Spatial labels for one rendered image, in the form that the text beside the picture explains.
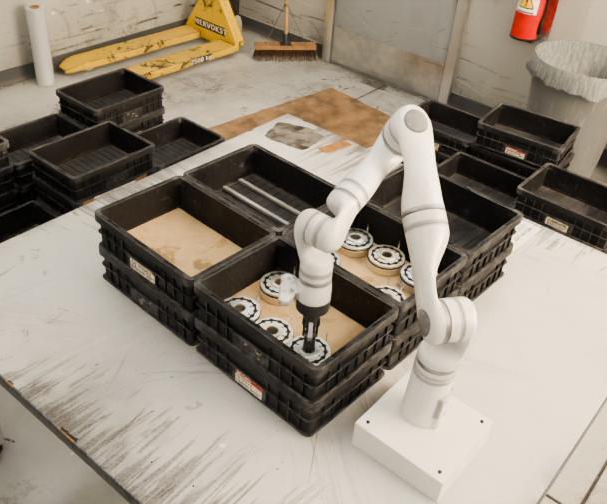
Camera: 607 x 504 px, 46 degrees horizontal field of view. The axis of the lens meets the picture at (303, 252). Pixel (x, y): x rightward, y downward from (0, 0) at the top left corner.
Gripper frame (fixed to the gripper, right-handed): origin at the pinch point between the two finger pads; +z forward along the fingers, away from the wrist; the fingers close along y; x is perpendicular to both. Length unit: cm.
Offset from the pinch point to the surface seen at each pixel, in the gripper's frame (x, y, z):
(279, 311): 7.9, 14.9, 4.3
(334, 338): -6.0, 7.2, 4.5
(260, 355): 10.7, -3.4, 1.9
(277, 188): 14, 73, 4
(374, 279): -16.1, 31.4, 4.5
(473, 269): -43, 39, 4
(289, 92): 26, 331, 86
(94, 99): 111, 192, 36
